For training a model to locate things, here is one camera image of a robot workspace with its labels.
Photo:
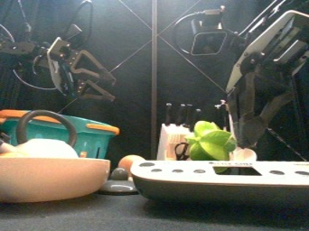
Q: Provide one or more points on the teal basket with orange rim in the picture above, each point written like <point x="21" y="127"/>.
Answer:
<point x="94" y="136"/>

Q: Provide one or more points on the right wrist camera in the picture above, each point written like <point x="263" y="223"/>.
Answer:
<point x="209" y="42"/>

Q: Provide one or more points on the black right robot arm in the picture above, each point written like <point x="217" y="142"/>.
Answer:
<point x="281" y="7"/>

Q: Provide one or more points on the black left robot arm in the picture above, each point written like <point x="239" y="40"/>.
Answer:
<point x="17" y="48"/>

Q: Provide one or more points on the grey pan lid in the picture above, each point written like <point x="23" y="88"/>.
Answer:
<point x="120" y="184"/>

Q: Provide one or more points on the orange wooden cup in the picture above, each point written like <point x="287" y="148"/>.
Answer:
<point x="49" y="179"/>

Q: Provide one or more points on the green leafy vegetable toy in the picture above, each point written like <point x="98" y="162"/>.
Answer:
<point x="212" y="141"/>

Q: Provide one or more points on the metal frame pole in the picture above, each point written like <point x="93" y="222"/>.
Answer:
<point x="154" y="75"/>

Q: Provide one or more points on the white toy kettle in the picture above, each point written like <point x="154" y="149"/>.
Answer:
<point x="45" y="147"/>

